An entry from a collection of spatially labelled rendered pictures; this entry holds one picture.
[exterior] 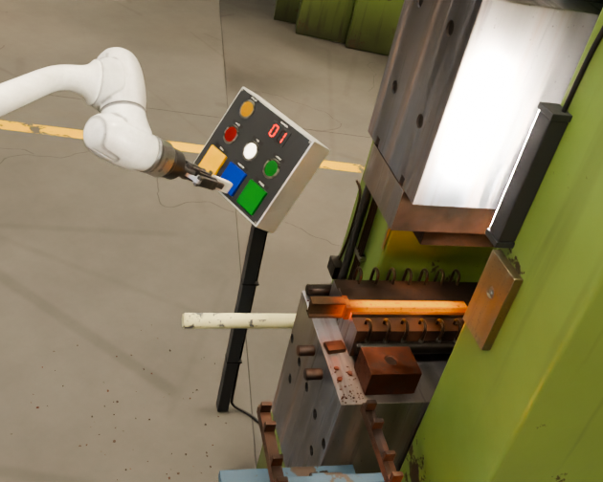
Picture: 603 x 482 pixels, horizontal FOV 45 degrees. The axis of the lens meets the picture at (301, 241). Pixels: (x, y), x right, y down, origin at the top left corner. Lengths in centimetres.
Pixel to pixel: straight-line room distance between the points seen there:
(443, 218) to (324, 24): 503
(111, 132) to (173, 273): 176
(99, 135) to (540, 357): 98
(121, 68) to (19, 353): 148
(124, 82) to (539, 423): 111
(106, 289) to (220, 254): 59
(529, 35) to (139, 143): 83
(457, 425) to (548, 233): 47
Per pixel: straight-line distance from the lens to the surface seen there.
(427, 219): 150
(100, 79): 168
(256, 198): 196
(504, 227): 131
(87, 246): 342
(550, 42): 135
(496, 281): 136
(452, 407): 156
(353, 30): 638
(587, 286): 119
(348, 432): 166
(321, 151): 195
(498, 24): 129
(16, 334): 298
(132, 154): 163
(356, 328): 165
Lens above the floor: 203
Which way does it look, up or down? 34 degrees down
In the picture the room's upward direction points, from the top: 14 degrees clockwise
